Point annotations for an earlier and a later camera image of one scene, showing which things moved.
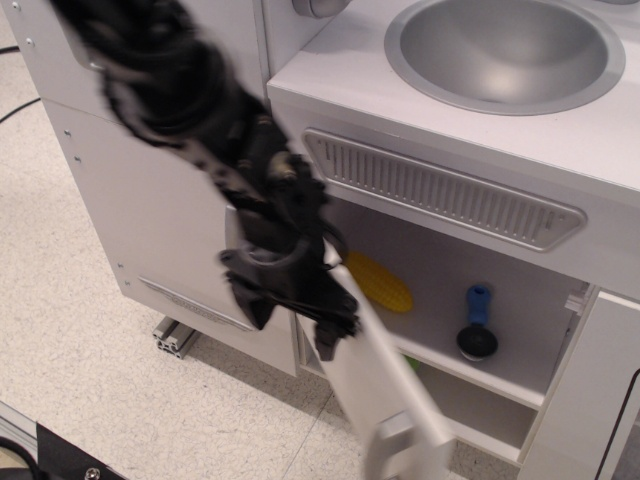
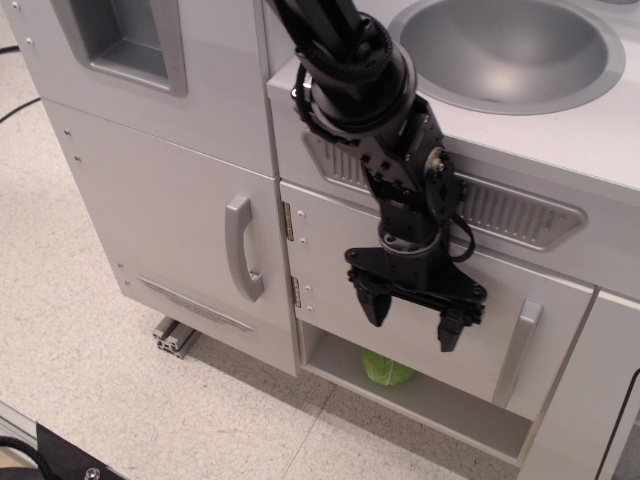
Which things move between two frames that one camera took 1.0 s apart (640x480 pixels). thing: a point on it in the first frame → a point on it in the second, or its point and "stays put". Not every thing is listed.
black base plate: (58, 459) stays put
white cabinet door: (402, 436) → (323, 228)
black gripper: (293, 272) → (412, 265)
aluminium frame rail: (18, 426) stays put
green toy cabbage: (415, 364) → (383, 370)
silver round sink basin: (508, 57) stays put
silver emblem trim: (193, 305) stays put
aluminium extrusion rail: (173, 337) stays put
